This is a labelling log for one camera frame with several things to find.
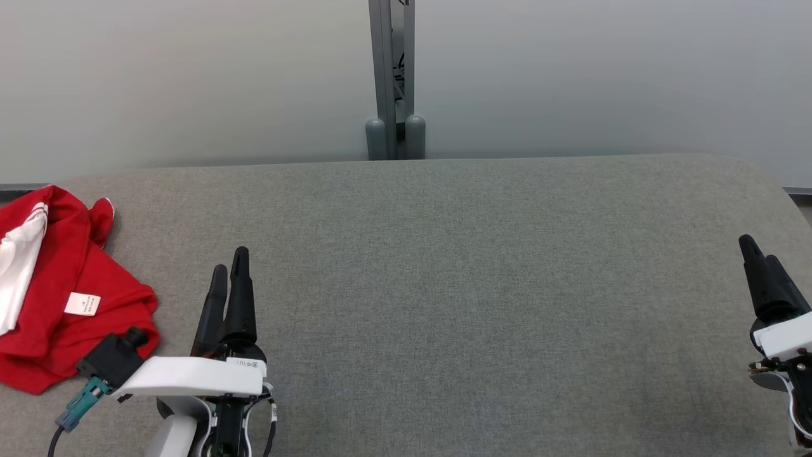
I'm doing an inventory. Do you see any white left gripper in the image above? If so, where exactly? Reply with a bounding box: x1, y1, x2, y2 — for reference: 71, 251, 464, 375
113, 247, 268, 399

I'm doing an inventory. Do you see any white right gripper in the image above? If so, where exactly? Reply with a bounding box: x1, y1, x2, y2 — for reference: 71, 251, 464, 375
738, 234, 812, 363

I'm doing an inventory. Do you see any red shorts white side stripe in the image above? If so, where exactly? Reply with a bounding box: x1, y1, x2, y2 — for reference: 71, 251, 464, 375
0, 241, 159, 395

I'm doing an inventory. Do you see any red and white sports jersey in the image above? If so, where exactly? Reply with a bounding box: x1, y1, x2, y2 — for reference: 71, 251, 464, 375
0, 184, 116, 337

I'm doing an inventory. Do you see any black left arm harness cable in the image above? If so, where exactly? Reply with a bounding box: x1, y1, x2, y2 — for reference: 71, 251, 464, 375
241, 381, 278, 457

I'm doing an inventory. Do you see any left camera cable teal connector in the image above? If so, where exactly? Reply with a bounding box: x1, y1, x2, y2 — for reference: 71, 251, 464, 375
48, 376, 112, 457

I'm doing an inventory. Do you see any grey metal partition post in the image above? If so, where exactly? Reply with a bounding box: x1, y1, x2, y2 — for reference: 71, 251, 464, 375
365, 0, 427, 161

